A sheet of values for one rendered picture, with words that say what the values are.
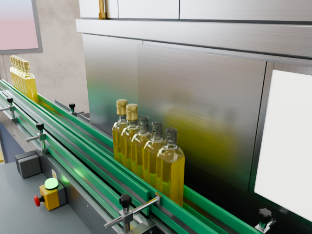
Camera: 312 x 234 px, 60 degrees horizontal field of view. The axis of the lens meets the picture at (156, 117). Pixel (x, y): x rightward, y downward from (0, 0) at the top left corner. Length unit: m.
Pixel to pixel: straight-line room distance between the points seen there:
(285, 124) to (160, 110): 0.41
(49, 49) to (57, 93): 0.58
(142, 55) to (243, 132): 0.43
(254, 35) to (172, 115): 0.35
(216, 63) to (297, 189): 0.34
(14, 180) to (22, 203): 0.18
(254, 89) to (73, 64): 3.33
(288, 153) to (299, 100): 0.12
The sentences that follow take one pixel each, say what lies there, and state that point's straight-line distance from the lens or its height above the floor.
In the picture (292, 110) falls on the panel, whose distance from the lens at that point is 0.63.
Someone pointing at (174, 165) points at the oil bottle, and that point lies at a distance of 0.70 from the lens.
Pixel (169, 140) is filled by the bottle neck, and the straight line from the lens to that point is 0.68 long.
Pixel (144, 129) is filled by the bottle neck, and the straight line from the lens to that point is 0.76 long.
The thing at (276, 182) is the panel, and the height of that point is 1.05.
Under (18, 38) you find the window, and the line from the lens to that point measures 3.74.
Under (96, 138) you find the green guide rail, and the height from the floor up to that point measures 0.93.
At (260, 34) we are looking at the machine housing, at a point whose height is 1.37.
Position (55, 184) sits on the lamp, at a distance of 1.07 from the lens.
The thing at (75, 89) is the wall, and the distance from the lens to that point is 3.91.
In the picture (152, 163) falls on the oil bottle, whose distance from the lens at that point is 0.75.
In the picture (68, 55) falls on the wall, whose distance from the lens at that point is 3.81.
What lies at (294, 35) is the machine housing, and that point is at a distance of 0.62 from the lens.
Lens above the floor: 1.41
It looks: 21 degrees down
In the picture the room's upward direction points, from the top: straight up
